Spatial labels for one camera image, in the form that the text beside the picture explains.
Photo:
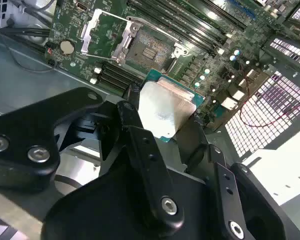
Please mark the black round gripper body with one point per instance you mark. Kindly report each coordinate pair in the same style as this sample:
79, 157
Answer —
110, 207

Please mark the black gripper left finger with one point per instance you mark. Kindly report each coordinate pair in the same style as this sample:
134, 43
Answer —
22, 125

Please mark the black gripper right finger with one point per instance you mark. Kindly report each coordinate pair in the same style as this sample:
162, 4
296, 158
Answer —
227, 195

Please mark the metal socket cover frame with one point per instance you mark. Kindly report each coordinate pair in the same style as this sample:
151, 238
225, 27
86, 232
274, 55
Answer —
86, 37

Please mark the silver topped CPU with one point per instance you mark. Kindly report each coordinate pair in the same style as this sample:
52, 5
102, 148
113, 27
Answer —
162, 105

